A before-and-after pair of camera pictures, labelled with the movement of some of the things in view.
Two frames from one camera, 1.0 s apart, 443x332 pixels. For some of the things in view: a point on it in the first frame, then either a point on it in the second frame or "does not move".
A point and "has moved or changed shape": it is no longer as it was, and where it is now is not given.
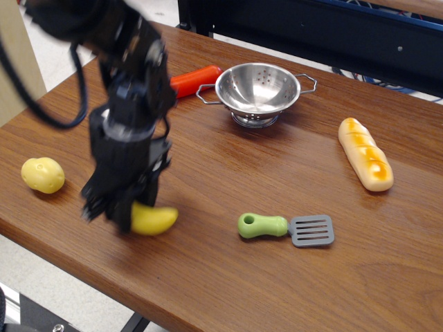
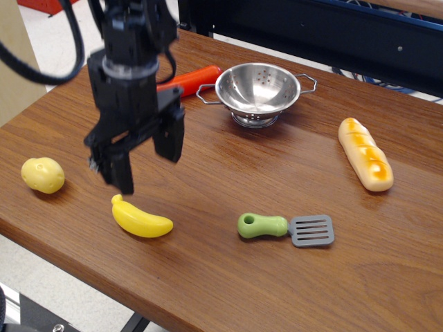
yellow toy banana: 151,220 has moved or changed shape
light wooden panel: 16,37 does not move
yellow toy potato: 43,174 does not move
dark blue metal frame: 392,49 does not move
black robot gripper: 128,167 → 127,106
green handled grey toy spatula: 307,231 does not move
